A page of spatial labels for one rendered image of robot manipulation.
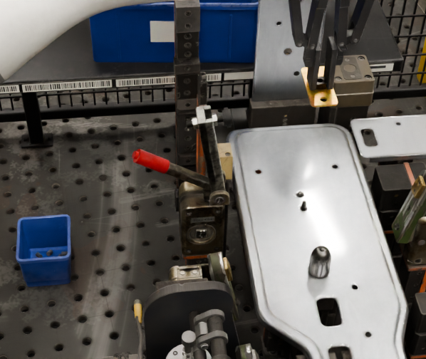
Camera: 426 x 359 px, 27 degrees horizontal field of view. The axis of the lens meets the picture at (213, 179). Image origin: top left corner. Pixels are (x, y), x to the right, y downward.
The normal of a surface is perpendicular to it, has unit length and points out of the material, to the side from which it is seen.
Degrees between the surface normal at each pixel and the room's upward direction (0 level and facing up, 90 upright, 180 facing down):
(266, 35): 90
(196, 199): 0
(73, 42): 0
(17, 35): 68
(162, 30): 90
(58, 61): 0
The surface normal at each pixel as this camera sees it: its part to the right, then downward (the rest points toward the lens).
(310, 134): 0.02, -0.70
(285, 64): 0.11, 0.71
